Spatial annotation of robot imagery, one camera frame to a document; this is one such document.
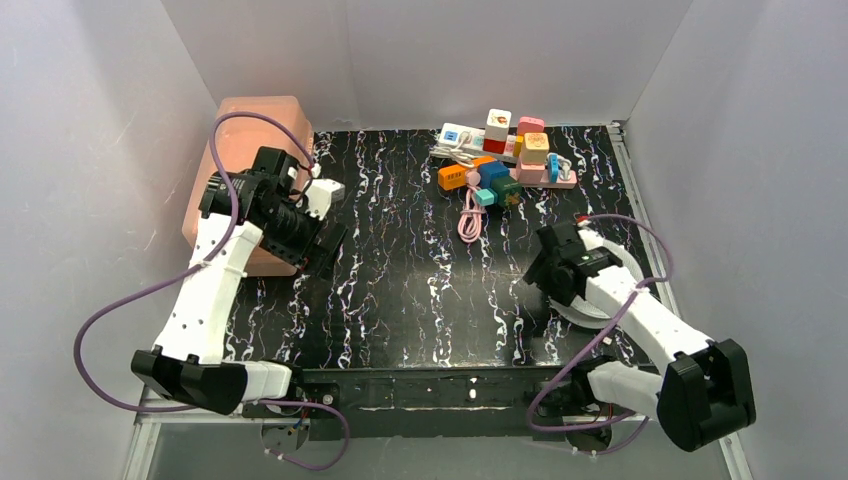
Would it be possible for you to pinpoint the dark green socket cube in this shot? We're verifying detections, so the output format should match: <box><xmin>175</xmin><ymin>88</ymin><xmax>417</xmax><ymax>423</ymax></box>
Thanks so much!
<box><xmin>490</xmin><ymin>175</ymin><xmax>523</xmax><ymax>208</ymax></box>

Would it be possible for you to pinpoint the pink charger plug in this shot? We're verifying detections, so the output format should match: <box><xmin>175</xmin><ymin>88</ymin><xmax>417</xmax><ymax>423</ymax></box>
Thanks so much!
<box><xmin>516</xmin><ymin>116</ymin><xmax>546</xmax><ymax>136</ymax></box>

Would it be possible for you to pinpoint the pink translucent storage box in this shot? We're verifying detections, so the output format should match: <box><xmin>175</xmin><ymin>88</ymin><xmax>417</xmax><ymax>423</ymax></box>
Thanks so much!
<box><xmin>182</xmin><ymin>95</ymin><xmax>315</xmax><ymax>278</ymax></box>

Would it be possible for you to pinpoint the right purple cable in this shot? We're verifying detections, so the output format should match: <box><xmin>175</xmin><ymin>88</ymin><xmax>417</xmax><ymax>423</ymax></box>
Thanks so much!
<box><xmin>525</xmin><ymin>213</ymin><xmax>674</xmax><ymax>457</ymax></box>

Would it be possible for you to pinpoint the pink power cord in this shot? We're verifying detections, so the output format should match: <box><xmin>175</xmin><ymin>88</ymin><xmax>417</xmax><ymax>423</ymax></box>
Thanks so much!
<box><xmin>457</xmin><ymin>170</ymin><xmax>486</xmax><ymax>245</ymax></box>

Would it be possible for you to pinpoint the white filament spool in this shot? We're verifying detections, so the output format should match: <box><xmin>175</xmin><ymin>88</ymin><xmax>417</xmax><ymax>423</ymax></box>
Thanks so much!
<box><xmin>550</xmin><ymin>263</ymin><xmax>644</xmax><ymax>331</ymax></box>

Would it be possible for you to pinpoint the white power strip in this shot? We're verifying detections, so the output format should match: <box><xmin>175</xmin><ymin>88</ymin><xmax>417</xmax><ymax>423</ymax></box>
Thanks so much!
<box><xmin>429</xmin><ymin>122</ymin><xmax>518</xmax><ymax>165</ymax></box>

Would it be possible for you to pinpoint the orange socket cube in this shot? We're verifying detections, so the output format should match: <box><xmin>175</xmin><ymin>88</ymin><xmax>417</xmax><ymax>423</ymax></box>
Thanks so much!
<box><xmin>437</xmin><ymin>156</ymin><xmax>495</xmax><ymax>191</ymax></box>

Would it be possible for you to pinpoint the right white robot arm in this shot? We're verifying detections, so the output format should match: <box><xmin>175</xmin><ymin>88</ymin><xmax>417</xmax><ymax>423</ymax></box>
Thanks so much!
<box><xmin>523</xmin><ymin>216</ymin><xmax>757</xmax><ymax>452</ymax></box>

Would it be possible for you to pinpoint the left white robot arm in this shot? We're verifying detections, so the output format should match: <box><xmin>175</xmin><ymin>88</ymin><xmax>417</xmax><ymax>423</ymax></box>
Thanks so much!
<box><xmin>131</xmin><ymin>169</ymin><xmax>347</xmax><ymax>414</ymax></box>

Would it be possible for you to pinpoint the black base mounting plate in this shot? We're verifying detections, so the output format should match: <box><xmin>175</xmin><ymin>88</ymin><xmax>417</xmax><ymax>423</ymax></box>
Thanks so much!
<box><xmin>238</xmin><ymin>360</ymin><xmax>639</xmax><ymax>444</ymax></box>

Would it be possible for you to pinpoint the pink power strip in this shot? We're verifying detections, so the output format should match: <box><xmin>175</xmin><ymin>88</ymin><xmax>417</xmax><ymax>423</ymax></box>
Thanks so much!
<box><xmin>510</xmin><ymin>162</ymin><xmax>578</xmax><ymax>190</ymax></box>

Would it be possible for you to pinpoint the white coiled cord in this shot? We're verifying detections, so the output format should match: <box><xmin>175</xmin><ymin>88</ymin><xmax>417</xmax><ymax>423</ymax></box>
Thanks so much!
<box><xmin>429</xmin><ymin>144</ymin><xmax>486</xmax><ymax>168</ymax></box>

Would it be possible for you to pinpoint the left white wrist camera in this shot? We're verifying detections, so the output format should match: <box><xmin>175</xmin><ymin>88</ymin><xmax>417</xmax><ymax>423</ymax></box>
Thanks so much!
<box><xmin>305</xmin><ymin>179</ymin><xmax>345</xmax><ymax>220</ymax></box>

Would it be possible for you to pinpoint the purple cable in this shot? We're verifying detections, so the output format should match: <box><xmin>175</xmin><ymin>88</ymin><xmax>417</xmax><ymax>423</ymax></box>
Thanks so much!
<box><xmin>525</xmin><ymin>213</ymin><xmax>674</xmax><ymax>457</ymax></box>
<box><xmin>72</xmin><ymin>111</ymin><xmax>352</xmax><ymax>473</ymax></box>

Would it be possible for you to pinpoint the teal white charger plug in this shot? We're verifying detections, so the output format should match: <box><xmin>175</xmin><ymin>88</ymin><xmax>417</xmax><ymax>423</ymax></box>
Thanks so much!
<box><xmin>472</xmin><ymin>189</ymin><xmax>497</xmax><ymax>207</ymax></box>

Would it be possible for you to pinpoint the blue plug with white cable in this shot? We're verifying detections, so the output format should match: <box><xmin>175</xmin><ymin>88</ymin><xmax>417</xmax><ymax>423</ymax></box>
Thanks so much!
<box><xmin>547</xmin><ymin>153</ymin><xmax>577</xmax><ymax>189</ymax></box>

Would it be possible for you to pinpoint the tan yellow charger plug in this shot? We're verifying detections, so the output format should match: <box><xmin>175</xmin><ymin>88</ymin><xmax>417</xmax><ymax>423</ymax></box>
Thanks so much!
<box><xmin>519</xmin><ymin>132</ymin><xmax>550</xmax><ymax>165</ymax></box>

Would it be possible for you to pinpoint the blue socket cube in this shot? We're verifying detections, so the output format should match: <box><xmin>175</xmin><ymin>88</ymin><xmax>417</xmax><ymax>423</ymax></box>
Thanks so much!
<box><xmin>477</xmin><ymin>161</ymin><xmax>510</xmax><ymax>189</ymax></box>

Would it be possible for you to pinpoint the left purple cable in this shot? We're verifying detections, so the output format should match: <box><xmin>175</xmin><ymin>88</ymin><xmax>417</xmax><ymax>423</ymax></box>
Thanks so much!
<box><xmin>72</xmin><ymin>111</ymin><xmax>352</xmax><ymax>473</ymax></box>

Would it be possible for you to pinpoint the white red charger plug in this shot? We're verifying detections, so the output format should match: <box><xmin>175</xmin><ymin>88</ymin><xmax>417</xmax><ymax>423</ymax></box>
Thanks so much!
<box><xmin>483</xmin><ymin>108</ymin><xmax>512</xmax><ymax>154</ymax></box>

